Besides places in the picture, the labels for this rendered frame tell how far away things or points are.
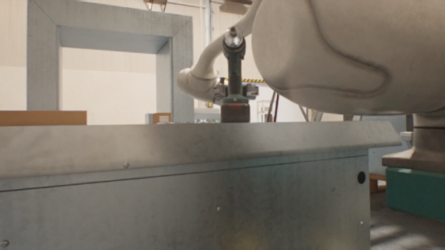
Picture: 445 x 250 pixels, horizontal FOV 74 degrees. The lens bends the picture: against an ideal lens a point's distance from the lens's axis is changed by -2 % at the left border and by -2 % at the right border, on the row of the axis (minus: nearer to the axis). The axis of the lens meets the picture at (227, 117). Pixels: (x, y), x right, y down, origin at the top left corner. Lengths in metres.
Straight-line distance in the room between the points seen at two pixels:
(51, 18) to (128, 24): 0.52
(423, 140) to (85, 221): 0.48
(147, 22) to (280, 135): 2.11
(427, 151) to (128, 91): 10.03
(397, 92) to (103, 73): 10.12
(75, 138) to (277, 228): 0.39
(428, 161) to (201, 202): 0.33
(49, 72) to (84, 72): 7.90
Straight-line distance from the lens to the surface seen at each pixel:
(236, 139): 0.49
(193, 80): 1.13
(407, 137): 0.92
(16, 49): 10.59
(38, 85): 2.41
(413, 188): 0.47
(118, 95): 10.26
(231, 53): 0.76
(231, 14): 12.06
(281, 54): 0.30
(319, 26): 0.28
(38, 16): 2.51
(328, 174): 0.68
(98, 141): 0.43
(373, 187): 3.11
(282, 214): 0.61
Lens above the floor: 0.65
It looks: 1 degrees up
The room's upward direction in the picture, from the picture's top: 1 degrees counter-clockwise
